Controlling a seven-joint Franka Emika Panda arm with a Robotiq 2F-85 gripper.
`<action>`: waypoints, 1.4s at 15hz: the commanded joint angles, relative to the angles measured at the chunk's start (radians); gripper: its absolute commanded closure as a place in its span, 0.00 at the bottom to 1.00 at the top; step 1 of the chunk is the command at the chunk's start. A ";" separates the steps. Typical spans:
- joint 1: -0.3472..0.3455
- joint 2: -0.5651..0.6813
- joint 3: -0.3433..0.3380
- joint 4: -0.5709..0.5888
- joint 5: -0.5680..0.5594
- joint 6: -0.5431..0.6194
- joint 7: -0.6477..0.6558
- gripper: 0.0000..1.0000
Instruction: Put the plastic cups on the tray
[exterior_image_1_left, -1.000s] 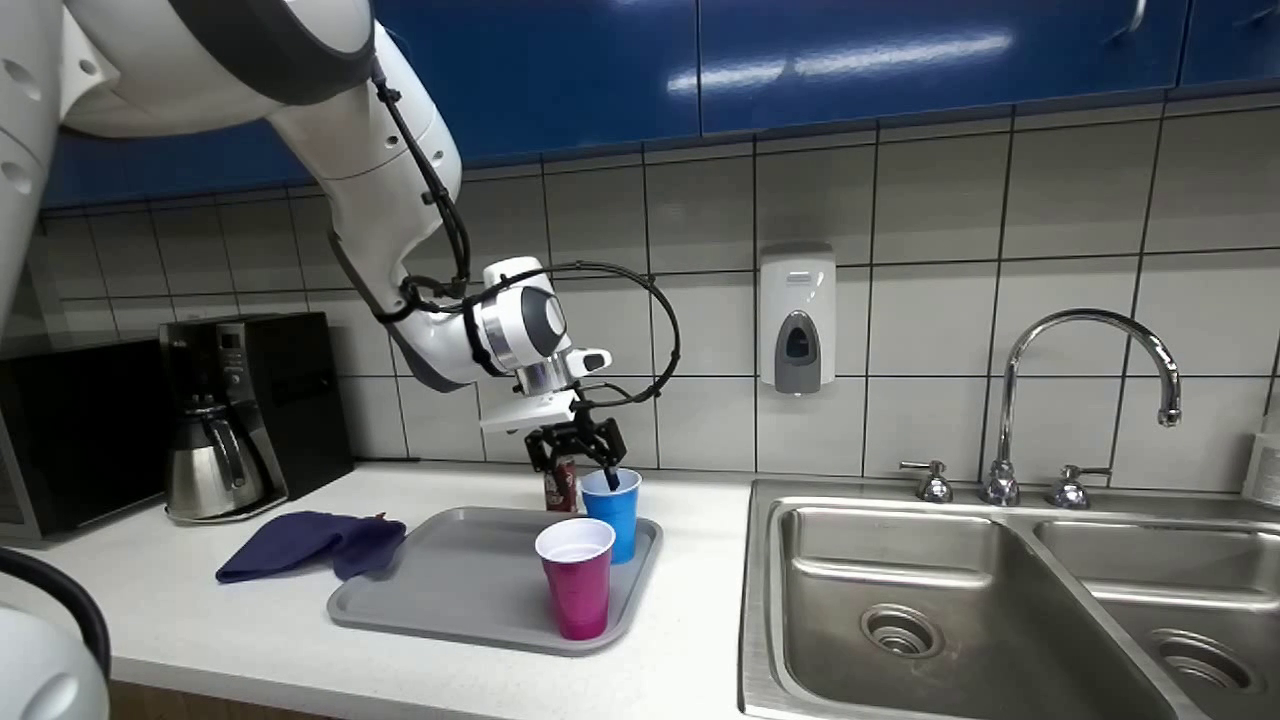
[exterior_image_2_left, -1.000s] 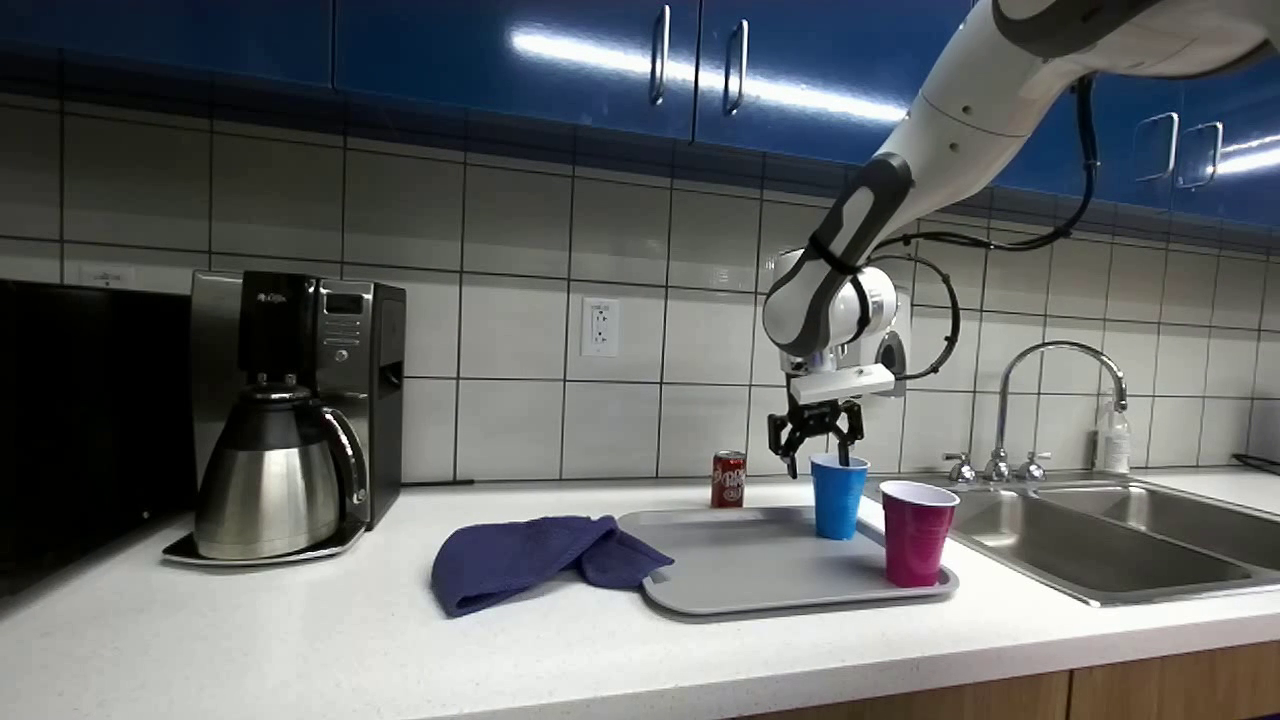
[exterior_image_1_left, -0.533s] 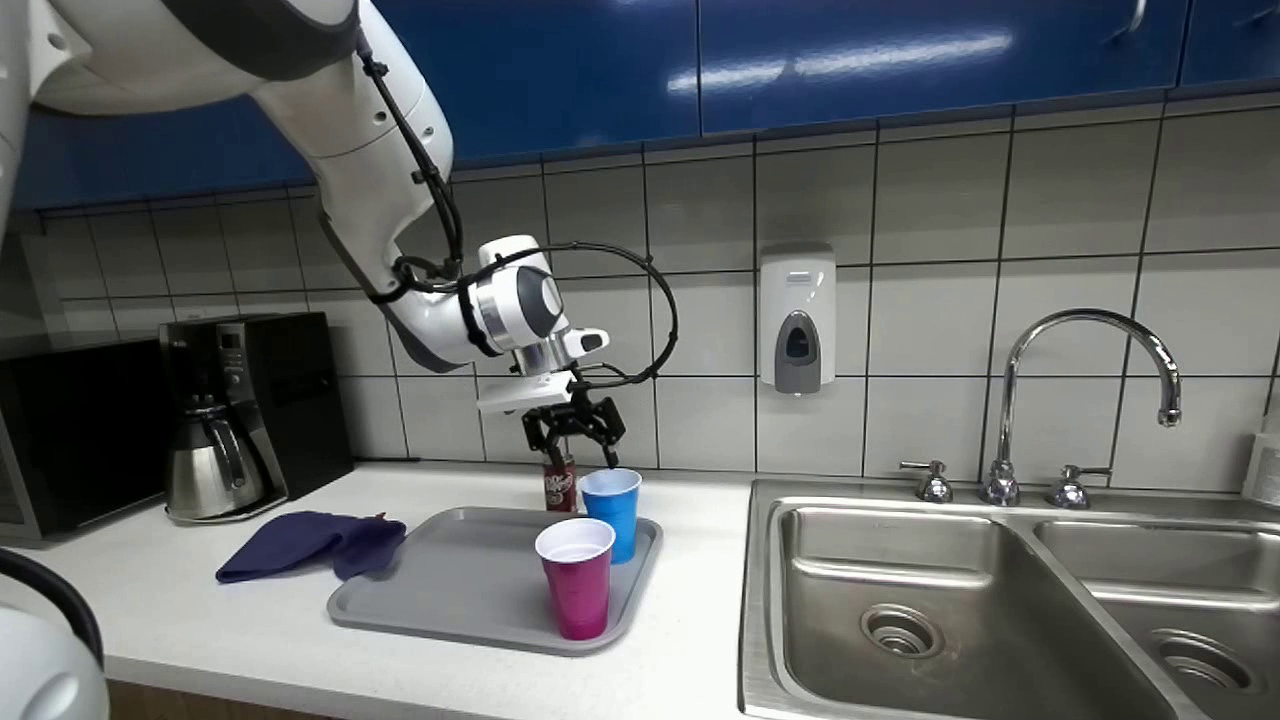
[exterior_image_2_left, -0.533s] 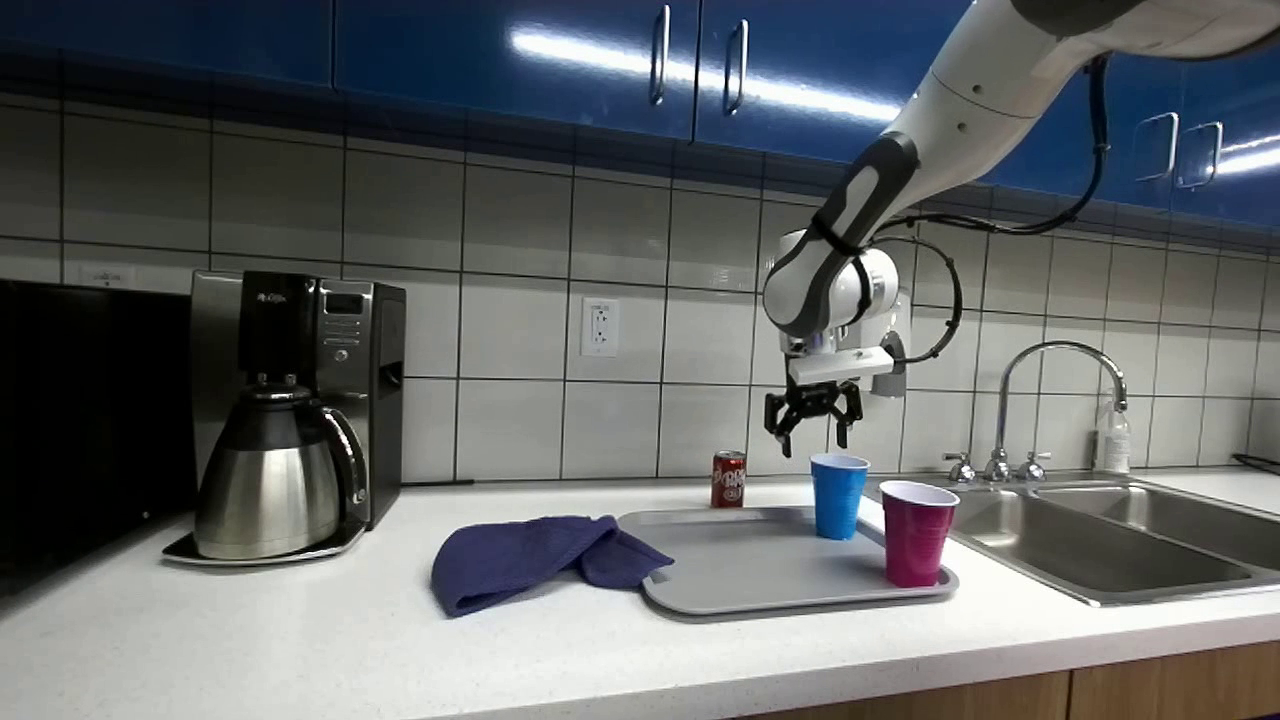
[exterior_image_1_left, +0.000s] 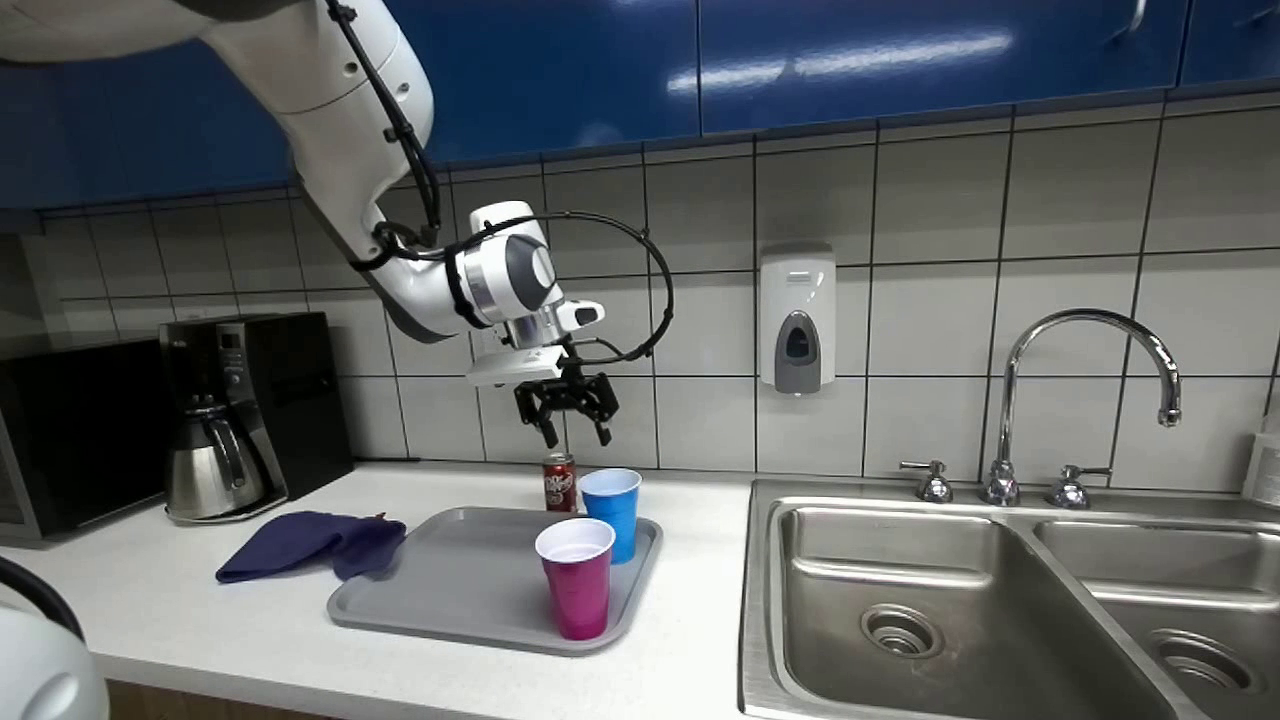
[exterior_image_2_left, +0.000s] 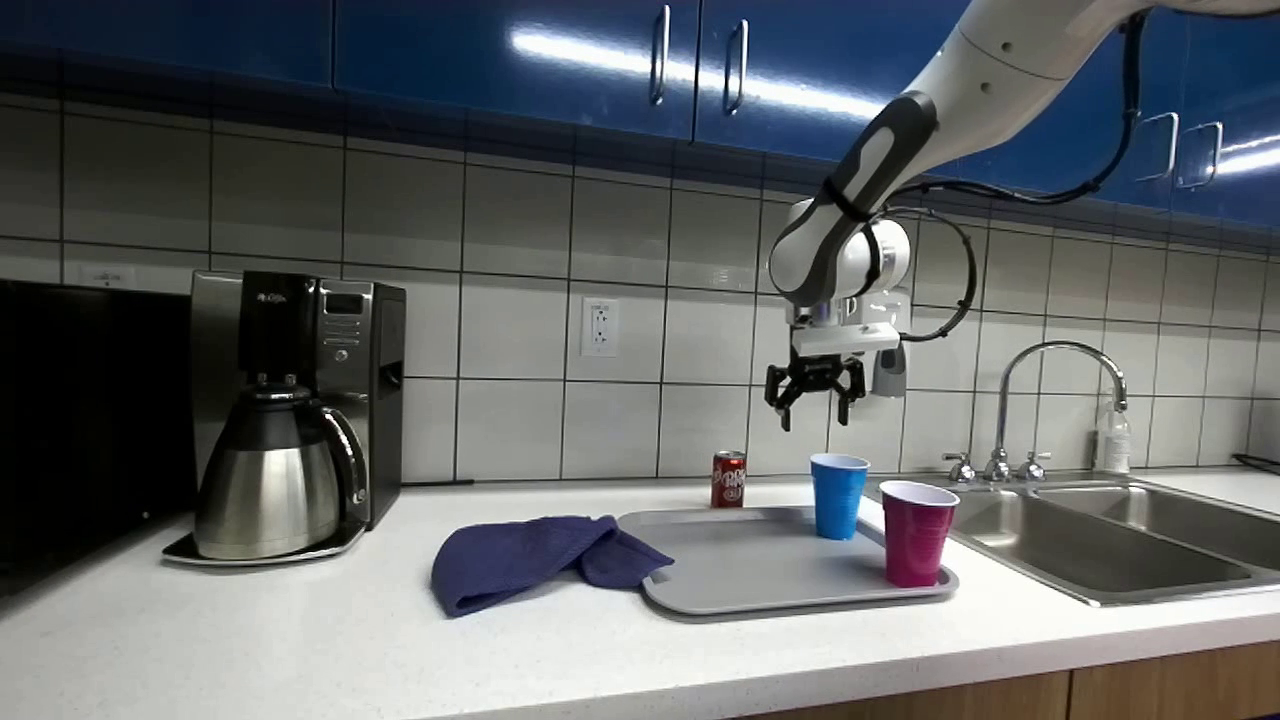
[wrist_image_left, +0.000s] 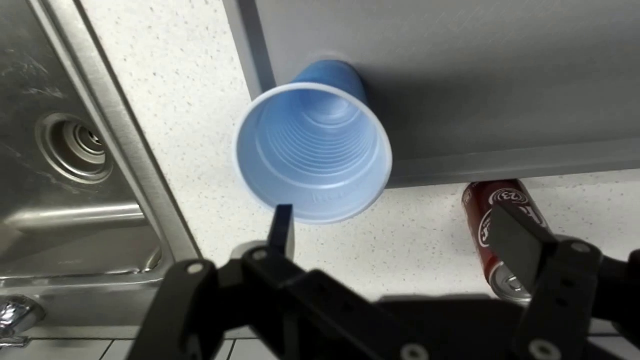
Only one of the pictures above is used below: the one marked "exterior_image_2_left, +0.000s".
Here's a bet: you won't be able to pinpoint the steel coffee carafe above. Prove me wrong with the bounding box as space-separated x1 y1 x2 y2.
192 382 369 558

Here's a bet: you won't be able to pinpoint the silver cabinet handle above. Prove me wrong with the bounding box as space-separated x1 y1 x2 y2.
1187 114 1228 193
720 16 752 120
646 0 671 110
1138 109 1186 185

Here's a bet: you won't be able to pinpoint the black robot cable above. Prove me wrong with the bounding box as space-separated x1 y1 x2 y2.
889 12 1151 345

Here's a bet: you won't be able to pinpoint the purple cloth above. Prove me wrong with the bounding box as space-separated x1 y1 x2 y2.
428 510 676 619

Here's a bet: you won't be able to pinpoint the black coffee maker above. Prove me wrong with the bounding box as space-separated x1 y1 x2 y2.
159 266 409 570

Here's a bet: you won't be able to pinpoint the magenta plastic cup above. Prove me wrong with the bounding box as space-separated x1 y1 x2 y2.
878 474 964 591

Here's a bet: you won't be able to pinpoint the red soda can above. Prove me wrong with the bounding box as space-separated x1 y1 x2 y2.
710 448 752 510

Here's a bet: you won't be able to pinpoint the black microwave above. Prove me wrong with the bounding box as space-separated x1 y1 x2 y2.
0 276 202 591

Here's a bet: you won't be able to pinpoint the chrome gooseneck faucet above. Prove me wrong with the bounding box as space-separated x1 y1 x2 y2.
987 336 1134 485

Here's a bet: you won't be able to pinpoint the grey plastic tray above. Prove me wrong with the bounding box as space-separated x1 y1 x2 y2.
618 501 961 619

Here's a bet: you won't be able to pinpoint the clear soap bottle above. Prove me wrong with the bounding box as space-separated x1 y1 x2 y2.
1094 397 1138 479

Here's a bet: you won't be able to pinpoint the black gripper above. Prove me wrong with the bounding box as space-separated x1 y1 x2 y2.
760 349 874 434

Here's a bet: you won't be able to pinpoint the white wall outlet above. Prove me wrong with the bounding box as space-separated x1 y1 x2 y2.
580 293 626 361

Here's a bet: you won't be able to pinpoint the steel double sink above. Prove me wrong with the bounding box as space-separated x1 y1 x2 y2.
917 472 1280 611

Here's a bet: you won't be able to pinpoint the blue upper cabinets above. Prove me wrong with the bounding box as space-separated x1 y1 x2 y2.
0 0 1280 242

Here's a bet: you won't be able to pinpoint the blue plastic cup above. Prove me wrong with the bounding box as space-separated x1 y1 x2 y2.
810 452 874 542

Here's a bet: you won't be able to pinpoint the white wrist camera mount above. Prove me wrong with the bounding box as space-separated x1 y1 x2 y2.
791 293 913 362

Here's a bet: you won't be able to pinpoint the wooden lower cabinet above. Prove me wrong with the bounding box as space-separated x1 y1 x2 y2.
743 634 1280 720

